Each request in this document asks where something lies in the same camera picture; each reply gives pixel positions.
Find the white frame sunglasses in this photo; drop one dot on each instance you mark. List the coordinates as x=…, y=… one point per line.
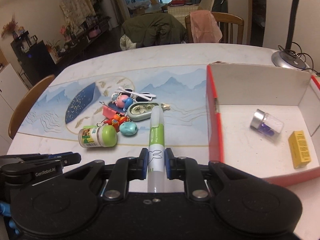
x=137, y=97

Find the red orange toy keychain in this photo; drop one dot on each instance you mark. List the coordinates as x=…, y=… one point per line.
x=115, y=121

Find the wooden chair at left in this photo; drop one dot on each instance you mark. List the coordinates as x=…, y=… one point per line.
x=26, y=104

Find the small yellow box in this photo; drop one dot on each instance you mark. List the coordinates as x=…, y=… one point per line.
x=299, y=149

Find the pink cloth on chair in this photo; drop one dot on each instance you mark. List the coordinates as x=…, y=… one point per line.
x=204, y=28

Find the grey correction tape dispenser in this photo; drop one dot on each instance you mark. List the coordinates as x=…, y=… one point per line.
x=140, y=111

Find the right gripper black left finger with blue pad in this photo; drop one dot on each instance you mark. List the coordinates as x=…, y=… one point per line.
x=120, y=174

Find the blue mountain table mat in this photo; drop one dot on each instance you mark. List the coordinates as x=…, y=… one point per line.
x=63, y=109

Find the wooden chair with pink cloth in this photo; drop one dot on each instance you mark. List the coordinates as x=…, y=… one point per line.
x=231, y=26

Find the dark tv cabinet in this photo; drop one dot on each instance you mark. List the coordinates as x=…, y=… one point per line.
x=40, y=60

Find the clear jar silver lid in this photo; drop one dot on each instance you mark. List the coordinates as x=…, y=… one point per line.
x=267, y=124

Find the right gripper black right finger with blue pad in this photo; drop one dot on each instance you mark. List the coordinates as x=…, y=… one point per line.
x=190, y=172

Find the green lidded small jar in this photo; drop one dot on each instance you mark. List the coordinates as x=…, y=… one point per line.
x=94, y=136

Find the teal egg-shaped sharpener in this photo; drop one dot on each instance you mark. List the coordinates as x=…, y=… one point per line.
x=128, y=129

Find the silver desk lamp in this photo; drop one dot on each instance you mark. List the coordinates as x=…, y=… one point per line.
x=286, y=57

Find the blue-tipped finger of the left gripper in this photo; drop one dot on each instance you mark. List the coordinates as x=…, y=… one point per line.
x=67, y=158

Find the green white glue pen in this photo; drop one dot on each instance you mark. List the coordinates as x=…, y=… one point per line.
x=156, y=166

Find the olive green jacket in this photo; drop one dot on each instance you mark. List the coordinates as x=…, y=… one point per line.
x=154, y=29

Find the red white cardboard box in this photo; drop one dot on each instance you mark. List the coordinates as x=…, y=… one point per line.
x=234, y=92

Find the pink pig toy figure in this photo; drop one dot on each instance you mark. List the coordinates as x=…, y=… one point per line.
x=121, y=101

